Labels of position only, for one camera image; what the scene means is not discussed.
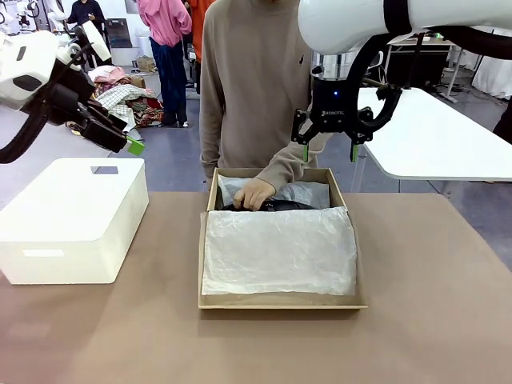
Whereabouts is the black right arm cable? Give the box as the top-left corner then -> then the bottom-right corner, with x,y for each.
346,26 -> 512,135

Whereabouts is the person's right forearm beige sleeve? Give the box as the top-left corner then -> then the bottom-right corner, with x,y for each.
198,91 -> 222,180

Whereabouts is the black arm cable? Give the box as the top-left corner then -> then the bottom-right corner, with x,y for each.
0,43 -> 93,165
346,26 -> 512,135

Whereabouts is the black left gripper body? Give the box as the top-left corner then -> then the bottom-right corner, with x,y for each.
42,82 -> 95,131

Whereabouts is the white plastic storage box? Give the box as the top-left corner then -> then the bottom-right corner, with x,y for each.
0,157 -> 150,286

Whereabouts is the bystander in black clothes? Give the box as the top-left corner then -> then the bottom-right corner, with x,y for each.
65,0 -> 108,69

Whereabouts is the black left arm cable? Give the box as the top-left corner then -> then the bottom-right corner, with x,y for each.
0,43 -> 93,165

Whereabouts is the small brown cardboard box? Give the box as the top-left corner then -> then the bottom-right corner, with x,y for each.
134,54 -> 158,74

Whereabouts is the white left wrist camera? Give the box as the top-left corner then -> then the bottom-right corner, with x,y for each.
74,19 -> 113,62

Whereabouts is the bystander in orange top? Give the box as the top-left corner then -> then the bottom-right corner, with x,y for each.
186,0 -> 217,95

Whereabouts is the white draped cloth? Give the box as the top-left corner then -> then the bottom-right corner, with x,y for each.
471,50 -> 512,101

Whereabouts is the person's left forearm beige sleeve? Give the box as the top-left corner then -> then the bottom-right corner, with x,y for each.
255,131 -> 333,192

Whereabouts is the person's torso beige sweater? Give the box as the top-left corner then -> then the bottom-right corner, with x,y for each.
198,0 -> 321,169

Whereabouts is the white round-cornered table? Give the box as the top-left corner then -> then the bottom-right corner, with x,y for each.
351,86 -> 512,193

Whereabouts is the black background workbench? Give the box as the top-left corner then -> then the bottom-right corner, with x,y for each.
386,34 -> 457,87

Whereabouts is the bystander in pink jacket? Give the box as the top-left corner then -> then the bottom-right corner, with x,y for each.
137,0 -> 194,128

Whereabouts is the white tissue paper sheet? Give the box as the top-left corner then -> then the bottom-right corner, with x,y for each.
201,206 -> 358,297
218,175 -> 331,210

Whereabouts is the person's left hand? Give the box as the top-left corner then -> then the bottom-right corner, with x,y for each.
233,178 -> 278,212

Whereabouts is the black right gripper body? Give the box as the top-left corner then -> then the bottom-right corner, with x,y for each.
310,75 -> 360,135

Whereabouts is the bystander in dark trousers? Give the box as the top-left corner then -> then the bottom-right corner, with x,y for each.
492,104 -> 512,146

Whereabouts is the cardboard shoe box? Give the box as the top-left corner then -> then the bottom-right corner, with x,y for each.
197,166 -> 369,311

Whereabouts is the pile of mixed clothes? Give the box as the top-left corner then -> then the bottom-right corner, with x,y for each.
66,65 -> 166,137

